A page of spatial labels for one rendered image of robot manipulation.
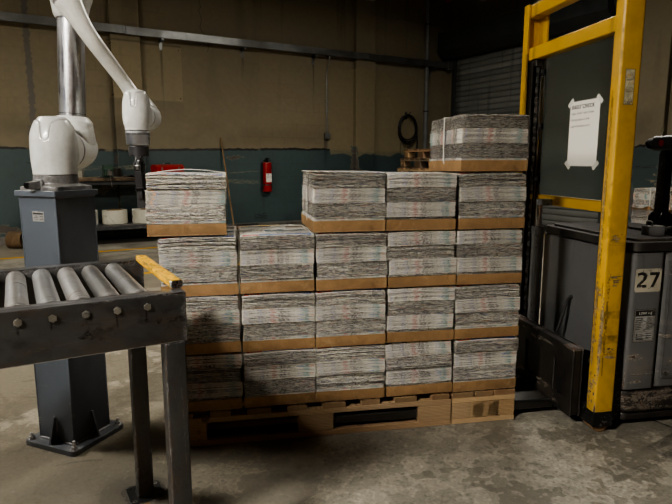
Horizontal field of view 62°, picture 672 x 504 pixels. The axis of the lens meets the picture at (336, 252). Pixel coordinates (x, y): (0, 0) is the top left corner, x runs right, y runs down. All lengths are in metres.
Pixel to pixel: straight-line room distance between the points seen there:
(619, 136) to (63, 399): 2.34
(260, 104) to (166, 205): 7.35
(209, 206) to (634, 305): 1.74
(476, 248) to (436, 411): 0.71
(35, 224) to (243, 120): 7.13
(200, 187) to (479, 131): 1.10
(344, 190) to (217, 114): 7.07
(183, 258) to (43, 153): 0.63
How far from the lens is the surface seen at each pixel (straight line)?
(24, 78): 8.72
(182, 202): 2.13
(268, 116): 9.44
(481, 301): 2.40
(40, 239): 2.34
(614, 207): 2.41
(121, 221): 8.21
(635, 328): 2.62
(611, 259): 2.43
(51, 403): 2.52
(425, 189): 2.25
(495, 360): 2.52
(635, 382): 2.70
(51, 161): 2.31
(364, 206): 2.18
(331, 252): 2.18
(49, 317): 1.34
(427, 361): 2.39
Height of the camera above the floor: 1.10
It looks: 9 degrees down
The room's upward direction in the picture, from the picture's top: straight up
